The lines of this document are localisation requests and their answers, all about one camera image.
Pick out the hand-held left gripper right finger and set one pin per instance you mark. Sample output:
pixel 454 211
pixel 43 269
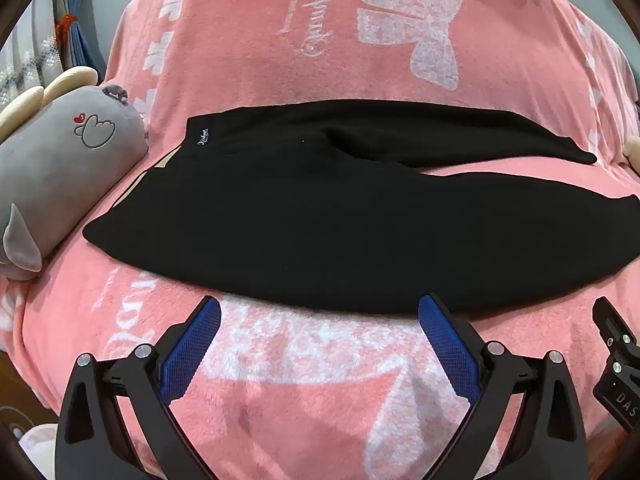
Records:
pixel 447 350

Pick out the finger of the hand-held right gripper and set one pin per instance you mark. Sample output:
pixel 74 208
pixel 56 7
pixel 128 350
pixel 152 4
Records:
pixel 612 322

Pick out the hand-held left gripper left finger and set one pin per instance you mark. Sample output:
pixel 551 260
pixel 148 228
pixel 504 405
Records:
pixel 192 350

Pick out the black pants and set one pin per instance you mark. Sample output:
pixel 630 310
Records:
pixel 320 220

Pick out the beige plush toy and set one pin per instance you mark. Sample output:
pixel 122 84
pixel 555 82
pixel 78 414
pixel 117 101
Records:
pixel 633 152

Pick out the white slipper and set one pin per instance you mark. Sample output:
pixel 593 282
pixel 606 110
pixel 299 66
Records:
pixel 40 452

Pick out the grey plush toy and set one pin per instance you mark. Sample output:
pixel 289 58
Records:
pixel 60 160

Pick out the pink printed blanket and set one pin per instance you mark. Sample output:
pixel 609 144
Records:
pixel 310 50

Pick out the white lace curtain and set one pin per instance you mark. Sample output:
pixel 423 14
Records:
pixel 30 55

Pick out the red curtain tie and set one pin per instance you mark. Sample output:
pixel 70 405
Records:
pixel 66 25

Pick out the blue curtain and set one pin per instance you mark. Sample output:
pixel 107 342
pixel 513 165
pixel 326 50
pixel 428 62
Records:
pixel 87 10

